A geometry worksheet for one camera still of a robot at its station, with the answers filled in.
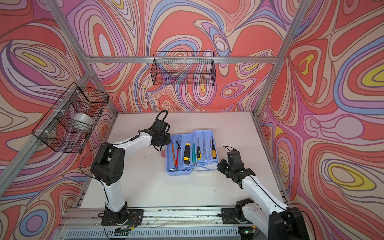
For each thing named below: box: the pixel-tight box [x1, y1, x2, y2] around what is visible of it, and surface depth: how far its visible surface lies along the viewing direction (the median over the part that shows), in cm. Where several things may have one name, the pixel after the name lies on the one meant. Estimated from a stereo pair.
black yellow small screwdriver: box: [196, 137, 202, 161], surface depth 84 cm
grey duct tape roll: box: [71, 112, 95, 126], surface depth 75 cm
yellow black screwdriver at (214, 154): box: [211, 136, 217, 159], surface depth 86 cm
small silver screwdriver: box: [202, 139, 207, 162], surface depth 85 cm
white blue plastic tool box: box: [166, 129, 219, 176], surface depth 90 cm
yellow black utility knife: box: [183, 140, 191, 165], surface depth 90 cm
